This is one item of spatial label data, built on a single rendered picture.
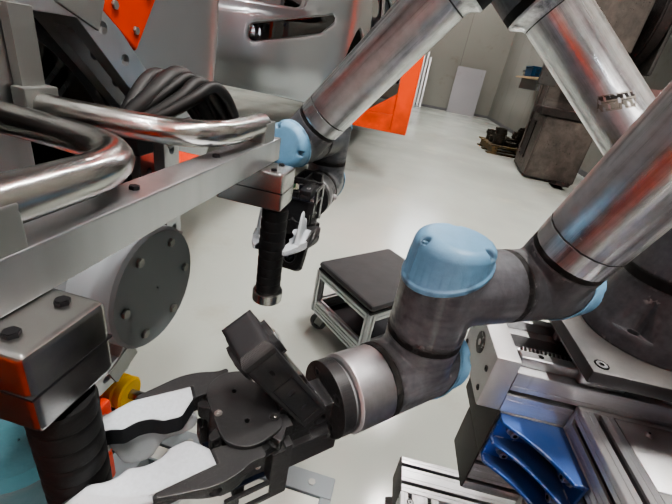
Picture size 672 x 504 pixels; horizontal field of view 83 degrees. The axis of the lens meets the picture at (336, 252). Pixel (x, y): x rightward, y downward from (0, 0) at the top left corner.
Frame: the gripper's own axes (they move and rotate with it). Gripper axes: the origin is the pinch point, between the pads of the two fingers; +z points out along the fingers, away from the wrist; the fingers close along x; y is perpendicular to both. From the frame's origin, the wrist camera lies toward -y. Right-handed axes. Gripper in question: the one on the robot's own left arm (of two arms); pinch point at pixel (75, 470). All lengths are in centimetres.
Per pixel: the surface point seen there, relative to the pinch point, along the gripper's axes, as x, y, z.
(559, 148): 263, 39, -547
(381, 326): 73, 73, -101
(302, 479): 30, 75, -42
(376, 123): 285, 28, -245
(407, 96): 269, -1, -262
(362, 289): 71, 50, -84
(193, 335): 106, 84, -32
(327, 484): 26, 75, -47
